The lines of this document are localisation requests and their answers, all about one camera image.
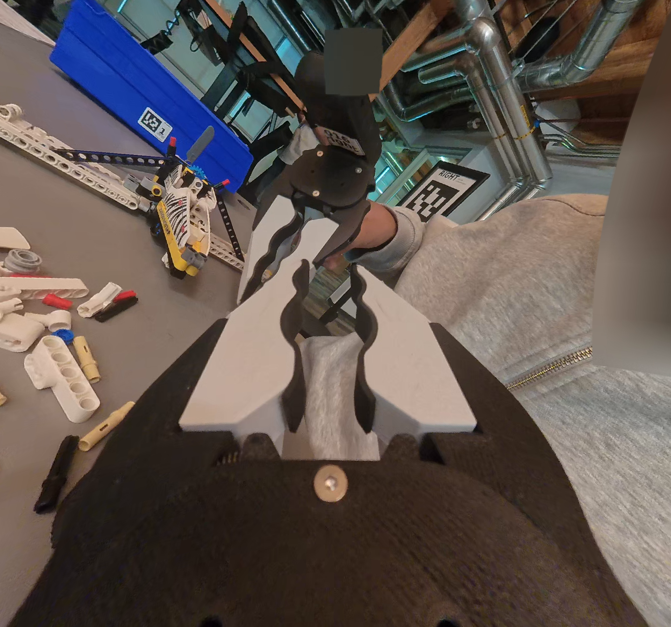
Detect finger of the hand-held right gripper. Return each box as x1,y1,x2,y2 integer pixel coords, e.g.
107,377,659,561
261,217,340,286
237,194,305,306

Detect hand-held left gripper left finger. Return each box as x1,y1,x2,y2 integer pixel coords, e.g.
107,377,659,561
179,259,311,435

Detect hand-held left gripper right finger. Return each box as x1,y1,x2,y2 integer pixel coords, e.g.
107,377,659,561
350,265,478,442

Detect pile of lego pieces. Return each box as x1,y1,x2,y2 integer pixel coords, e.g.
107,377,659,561
0,226,139,513

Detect person's right forearm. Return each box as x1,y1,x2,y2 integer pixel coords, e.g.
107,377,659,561
362,194,611,302

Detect lego helicopter model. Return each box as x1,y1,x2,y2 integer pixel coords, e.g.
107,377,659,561
0,104,247,279

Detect person's right hand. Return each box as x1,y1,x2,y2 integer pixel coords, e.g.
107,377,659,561
322,202,399,272

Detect framed marker sign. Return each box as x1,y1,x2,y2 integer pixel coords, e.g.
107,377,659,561
396,160,492,220

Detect silver ceiling pipes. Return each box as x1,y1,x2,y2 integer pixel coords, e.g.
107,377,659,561
383,0,555,208

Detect desk with black monitor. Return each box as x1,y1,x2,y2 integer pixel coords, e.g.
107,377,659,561
172,0,306,115

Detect blue storage bin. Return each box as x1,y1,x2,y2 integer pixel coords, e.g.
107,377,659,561
50,0,255,193

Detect large silver ventilation duct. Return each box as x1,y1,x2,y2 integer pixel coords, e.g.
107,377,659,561
516,0,671,94

